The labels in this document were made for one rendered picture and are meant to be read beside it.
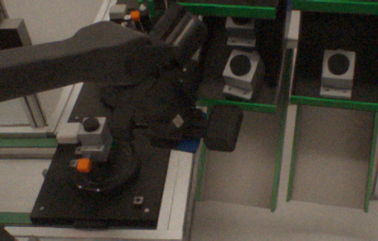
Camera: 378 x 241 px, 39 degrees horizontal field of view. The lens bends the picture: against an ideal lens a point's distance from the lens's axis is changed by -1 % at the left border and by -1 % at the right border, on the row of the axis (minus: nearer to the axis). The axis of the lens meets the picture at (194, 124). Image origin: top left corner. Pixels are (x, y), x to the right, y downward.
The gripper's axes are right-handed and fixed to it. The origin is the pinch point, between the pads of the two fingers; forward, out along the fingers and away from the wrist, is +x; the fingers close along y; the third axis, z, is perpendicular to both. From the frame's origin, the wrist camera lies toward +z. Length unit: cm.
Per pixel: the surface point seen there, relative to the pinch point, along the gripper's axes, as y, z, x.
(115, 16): 51, 51, 36
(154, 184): 14.6, -0.4, 21.1
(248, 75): -8.0, 9.5, -3.0
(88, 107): 38.8, 16.4, 24.5
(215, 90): -1.2, 9.8, 2.1
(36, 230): 31.4, -14.7, 14.4
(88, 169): 21.2, -3.5, 9.0
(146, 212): 13.2, -6.5, 18.9
